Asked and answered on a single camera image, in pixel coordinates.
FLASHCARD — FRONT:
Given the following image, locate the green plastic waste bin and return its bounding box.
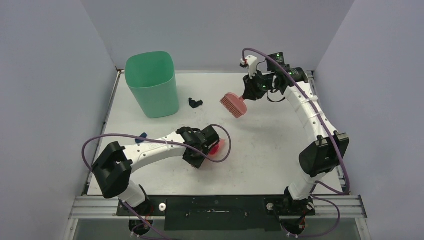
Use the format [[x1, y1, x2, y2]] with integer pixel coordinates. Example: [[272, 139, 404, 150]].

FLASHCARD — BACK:
[[124, 51, 180, 119]]

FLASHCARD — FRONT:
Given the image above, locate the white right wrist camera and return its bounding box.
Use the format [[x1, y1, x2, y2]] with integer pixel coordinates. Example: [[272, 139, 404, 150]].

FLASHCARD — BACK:
[[240, 55, 259, 79]]

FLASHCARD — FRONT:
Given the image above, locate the pink plastic dustpan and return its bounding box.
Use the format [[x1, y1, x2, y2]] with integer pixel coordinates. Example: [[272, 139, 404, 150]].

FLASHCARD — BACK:
[[209, 138, 226, 157]]

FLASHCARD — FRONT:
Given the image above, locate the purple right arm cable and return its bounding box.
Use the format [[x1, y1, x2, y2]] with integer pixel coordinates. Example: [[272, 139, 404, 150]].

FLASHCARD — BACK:
[[241, 48, 351, 196]]

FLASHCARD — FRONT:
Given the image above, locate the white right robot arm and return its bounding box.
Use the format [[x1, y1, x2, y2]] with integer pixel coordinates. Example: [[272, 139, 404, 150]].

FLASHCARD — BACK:
[[240, 52, 350, 215]]

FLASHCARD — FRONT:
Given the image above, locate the small dark blue paper scrap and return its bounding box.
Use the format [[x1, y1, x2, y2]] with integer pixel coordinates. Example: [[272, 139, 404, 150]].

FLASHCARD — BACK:
[[134, 132, 148, 144]]

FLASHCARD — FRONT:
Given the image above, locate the pink plastic hand brush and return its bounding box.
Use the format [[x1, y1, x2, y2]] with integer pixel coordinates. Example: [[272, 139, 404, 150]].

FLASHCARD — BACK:
[[220, 92, 247, 119]]

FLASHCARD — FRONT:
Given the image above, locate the red paper scrap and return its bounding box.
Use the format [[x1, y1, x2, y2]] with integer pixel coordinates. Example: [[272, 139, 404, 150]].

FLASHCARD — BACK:
[[208, 144, 220, 156]]

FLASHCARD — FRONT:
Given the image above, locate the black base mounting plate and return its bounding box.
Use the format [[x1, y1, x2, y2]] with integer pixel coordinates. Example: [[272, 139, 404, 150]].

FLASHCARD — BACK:
[[116, 195, 316, 232]]

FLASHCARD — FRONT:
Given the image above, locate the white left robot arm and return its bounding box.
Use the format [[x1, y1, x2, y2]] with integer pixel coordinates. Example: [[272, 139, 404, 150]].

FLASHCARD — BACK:
[[91, 125, 220, 216]]

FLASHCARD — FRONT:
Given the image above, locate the aluminium frame rail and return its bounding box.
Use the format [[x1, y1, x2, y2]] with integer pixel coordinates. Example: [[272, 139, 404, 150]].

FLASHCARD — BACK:
[[69, 195, 367, 220]]

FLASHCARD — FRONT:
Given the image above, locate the black paper scrap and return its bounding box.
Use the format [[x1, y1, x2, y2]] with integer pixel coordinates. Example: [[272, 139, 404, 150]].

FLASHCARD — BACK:
[[188, 97, 204, 109]]

